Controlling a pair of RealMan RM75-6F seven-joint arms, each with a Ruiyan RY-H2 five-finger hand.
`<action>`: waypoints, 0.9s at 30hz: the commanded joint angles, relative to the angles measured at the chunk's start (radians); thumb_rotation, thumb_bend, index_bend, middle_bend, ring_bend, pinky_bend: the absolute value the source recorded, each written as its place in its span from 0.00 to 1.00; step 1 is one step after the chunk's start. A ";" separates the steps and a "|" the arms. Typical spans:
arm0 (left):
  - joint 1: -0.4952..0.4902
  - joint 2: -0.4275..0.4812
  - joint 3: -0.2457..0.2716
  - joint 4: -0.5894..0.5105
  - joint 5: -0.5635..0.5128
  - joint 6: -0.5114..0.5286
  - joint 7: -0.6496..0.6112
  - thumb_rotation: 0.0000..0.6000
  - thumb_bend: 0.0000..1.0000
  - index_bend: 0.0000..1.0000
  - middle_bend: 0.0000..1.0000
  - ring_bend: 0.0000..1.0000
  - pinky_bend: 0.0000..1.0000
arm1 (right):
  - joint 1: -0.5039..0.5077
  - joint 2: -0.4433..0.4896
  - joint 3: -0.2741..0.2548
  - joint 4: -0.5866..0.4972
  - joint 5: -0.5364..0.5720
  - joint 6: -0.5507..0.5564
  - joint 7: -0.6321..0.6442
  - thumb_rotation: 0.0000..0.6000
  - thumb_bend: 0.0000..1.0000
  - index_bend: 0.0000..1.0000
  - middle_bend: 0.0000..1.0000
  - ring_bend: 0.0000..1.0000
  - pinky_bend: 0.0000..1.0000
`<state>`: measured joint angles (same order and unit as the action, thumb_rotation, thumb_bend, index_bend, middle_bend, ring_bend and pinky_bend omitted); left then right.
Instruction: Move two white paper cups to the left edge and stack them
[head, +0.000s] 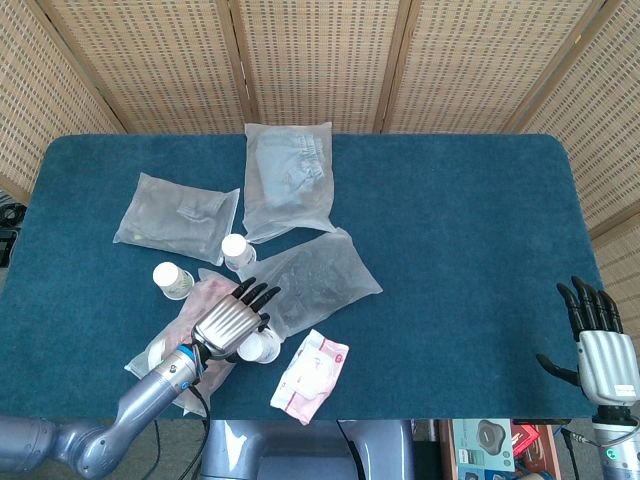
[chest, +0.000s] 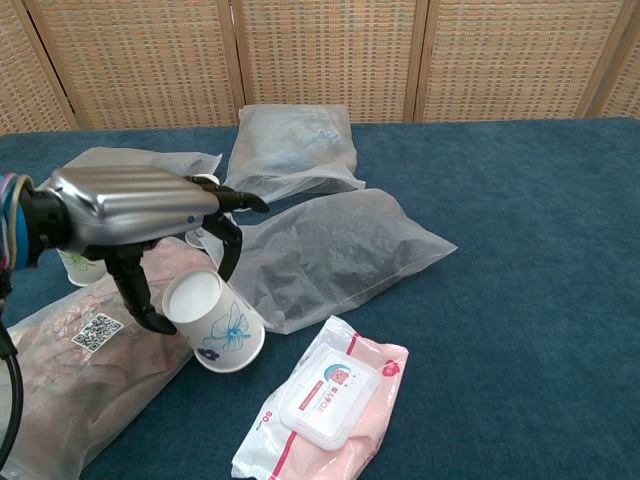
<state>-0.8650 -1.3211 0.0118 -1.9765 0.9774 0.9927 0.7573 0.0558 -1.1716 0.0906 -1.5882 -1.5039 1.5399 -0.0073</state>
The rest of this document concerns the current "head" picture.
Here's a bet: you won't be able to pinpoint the red product box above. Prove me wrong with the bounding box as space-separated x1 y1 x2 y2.
512 422 557 464

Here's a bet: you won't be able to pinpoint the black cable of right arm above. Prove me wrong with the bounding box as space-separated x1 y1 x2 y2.
558 427 596 480

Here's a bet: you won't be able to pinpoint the white paper cup green leaves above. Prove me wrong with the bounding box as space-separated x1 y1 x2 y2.
152 262 195 301

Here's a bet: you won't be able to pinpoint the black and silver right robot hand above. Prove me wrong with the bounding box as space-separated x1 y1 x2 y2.
535 275 640 407

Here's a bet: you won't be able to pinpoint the frosted bag pink garment QR label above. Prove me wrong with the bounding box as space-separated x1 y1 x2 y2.
123 268 265 419

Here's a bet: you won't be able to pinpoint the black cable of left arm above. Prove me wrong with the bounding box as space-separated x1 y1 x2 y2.
149 382 212 480

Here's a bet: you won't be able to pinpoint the black equipment beside table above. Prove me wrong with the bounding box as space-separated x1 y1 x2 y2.
0 189 27 267

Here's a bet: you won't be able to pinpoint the teal product box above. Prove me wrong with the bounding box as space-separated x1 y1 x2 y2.
449 418 517 480

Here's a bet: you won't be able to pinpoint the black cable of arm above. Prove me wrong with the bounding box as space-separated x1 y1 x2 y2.
558 427 596 480
149 382 212 480

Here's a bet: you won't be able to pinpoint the frosted bag with dark garment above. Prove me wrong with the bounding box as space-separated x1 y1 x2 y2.
238 227 384 346

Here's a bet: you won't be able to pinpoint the blue carpet table mat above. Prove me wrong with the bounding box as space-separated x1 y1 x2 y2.
0 133 632 422

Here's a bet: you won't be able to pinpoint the frosted bag with grey garment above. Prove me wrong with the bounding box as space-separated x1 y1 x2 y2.
112 172 241 267

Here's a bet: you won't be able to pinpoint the white paper cup light-blue flowers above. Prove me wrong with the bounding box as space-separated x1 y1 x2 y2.
220 233 258 272

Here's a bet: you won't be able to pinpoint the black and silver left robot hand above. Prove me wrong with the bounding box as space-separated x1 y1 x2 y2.
192 276 282 364

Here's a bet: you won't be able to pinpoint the frosted bag with light-blue garment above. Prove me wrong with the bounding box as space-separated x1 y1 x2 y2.
242 121 339 245

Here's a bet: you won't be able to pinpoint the pink wet wipes pack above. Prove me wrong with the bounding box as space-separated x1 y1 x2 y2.
269 328 350 426

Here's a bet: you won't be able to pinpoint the white paper cup navy flower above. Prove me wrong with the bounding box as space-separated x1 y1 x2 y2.
236 327 283 364

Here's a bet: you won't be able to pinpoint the grey-blue robot torso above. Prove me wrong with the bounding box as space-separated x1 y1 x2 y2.
199 418 416 480

